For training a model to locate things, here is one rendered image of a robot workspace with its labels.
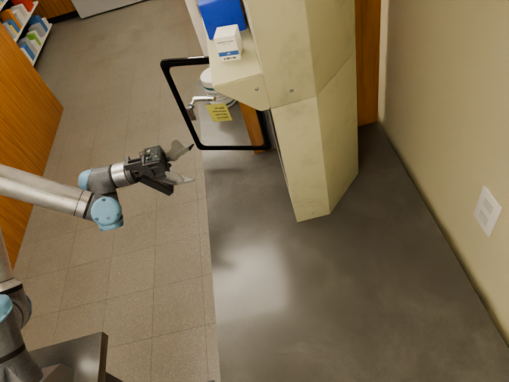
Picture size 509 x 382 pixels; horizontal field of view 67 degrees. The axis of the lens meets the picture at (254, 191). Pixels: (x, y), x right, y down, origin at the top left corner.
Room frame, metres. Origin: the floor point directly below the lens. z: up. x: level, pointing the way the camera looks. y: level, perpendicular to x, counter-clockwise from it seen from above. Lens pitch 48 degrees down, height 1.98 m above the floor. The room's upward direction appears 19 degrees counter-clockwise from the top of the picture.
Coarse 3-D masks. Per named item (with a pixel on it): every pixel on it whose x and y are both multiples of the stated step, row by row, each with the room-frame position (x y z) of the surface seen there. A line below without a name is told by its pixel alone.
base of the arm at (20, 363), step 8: (24, 344) 0.53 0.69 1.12; (16, 352) 0.50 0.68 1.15; (24, 352) 0.50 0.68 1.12; (0, 360) 0.48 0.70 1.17; (8, 360) 0.48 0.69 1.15; (16, 360) 0.48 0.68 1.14; (24, 360) 0.48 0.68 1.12; (32, 360) 0.49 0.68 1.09; (0, 368) 0.46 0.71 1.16; (8, 368) 0.46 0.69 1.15; (16, 368) 0.46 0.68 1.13; (24, 368) 0.46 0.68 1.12; (32, 368) 0.47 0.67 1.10; (40, 368) 0.48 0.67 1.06; (0, 376) 0.45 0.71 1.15; (8, 376) 0.45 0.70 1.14; (16, 376) 0.45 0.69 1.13; (24, 376) 0.45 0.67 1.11; (32, 376) 0.45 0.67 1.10; (40, 376) 0.46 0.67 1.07
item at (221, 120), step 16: (208, 64) 1.12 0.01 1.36; (176, 80) 1.18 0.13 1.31; (192, 80) 1.15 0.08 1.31; (208, 80) 1.12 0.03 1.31; (192, 96) 1.16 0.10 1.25; (208, 96) 1.13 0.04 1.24; (224, 96) 1.11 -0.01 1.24; (208, 112) 1.14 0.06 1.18; (224, 112) 1.12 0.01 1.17; (240, 112) 1.09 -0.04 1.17; (208, 128) 1.15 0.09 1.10; (224, 128) 1.13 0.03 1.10; (240, 128) 1.10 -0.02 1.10; (256, 128) 1.07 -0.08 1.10; (208, 144) 1.17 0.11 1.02; (224, 144) 1.14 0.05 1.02; (240, 144) 1.11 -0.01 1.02; (256, 144) 1.08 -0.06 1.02
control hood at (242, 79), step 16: (240, 32) 0.95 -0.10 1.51; (208, 48) 0.93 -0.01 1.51; (224, 64) 0.83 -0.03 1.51; (240, 64) 0.80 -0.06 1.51; (256, 64) 0.78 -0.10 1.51; (224, 80) 0.76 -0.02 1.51; (240, 80) 0.75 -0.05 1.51; (256, 80) 0.74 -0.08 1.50; (240, 96) 0.75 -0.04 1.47; (256, 96) 0.75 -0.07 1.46
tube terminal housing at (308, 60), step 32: (256, 0) 0.74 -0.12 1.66; (288, 0) 0.74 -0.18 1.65; (320, 0) 0.77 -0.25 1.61; (352, 0) 0.85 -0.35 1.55; (256, 32) 0.74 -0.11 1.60; (288, 32) 0.74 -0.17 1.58; (320, 32) 0.76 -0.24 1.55; (352, 32) 0.85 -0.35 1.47; (288, 64) 0.74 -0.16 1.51; (320, 64) 0.75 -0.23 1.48; (352, 64) 0.84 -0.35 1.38; (288, 96) 0.74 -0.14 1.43; (320, 96) 0.74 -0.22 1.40; (352, 96) 0.84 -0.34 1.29; (288, 128) 0.74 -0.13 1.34; (320, 128) 0.73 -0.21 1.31; (352, 128) 0.84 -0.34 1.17; (288, 160) 0.74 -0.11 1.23; (320, 160) 0.73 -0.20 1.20; (352, 160) 0.83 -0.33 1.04; (320, 192) 0.73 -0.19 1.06
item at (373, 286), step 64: (256, 192) 0.93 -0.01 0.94; (384, 192) 0.75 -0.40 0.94; (256, 256) 0.67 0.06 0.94; (320, 256) 0.60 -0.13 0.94; (384, 256) 0.53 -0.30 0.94; (448, 256) 0.47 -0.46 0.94; (256, 320) 0.47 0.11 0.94; (320, 320) 0.41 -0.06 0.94; (384, 320) 0.36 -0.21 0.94; (448, 320) 0.31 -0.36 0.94
